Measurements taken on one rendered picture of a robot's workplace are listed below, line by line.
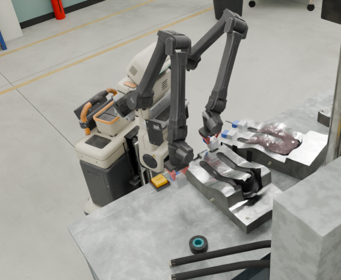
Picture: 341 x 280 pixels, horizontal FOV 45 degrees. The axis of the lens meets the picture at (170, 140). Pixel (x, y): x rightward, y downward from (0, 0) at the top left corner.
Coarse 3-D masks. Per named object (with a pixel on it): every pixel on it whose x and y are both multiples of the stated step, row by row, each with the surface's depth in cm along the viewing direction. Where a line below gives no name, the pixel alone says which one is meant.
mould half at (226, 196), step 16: (224, 144) 218; (208, 160) 209; (240, 160) 208; (192, 176) 204; (208, 176) 201; (224, 176) 198; (240, 176) 191; (208, 192) 197; (224, 192) 184; (240, 192) 185; (272, 192) 191; (224, 208) 189; (240, 208) 185; (256, 208) 184; (272, 208) 183; (240, 224) 182; (256, 224) 181
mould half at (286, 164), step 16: (256, 128) 231; (288, 128) 223; (240, 144) 222; (256, 144) 214; (304, 144) 207; (320, 144) 206; (256, 160) 216; (272, 160) 208; (288, 160) 201; (304, 160) 198; (320, 160) 207; (304, 176) 200
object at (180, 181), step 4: (176, 172) 196; (176, 176) 192; (180, 176) 192; (184, 176) 192; (172, 180) 195; (176, 180) 190; (180, 180) 190; (184, 180) 192; (176, 184) 192; (180, 184) 192; (184, 184) 194
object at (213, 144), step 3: (210, 138) 212; (213, 138) 212; (216, 138) 212; (204, 141) 216; (210, 141) 211; (213, 141) 211; (216, 141) 211; (207, 144) 213; (210, 144) 210; (213, 144) 211; (216, 144) 213; (207, 147) 215; (210, 147) 212; (213, 147) 212; (216, 147) 214
